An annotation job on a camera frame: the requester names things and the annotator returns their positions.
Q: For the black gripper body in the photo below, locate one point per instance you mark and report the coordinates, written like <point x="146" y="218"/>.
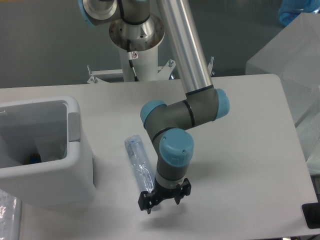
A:
<point x="161" y="193"/>

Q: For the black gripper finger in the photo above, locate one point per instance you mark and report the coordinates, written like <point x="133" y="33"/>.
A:
<point x="147" y="200"/>
<point x="181" y="190"/>

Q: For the crushed clear plastic bottle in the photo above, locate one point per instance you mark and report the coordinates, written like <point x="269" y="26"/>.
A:
<point x="140" y="163"/>

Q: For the white tissue wrapper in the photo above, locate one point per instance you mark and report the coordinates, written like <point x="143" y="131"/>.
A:
<point x="51" y="147"/>

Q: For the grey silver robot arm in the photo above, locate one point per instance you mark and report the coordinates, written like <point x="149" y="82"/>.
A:
<point x="135" y="29"/>

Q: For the white plastic trash can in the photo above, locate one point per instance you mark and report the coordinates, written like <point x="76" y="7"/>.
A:
<point x="47" y="183"/>

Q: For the yellow blue item in bin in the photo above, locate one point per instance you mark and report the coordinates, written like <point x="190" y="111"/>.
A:
<point x="33" y="158"/>

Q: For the black device at table edge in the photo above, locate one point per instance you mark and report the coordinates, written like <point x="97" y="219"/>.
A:
<point x="311" y="212"/>

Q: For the clear plastic sheet lower left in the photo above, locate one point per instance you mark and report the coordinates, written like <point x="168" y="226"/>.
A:
<point x="10" y="216"/>

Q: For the blue plastic bag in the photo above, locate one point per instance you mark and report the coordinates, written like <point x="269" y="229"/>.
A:
<point x="290" y="9"/>

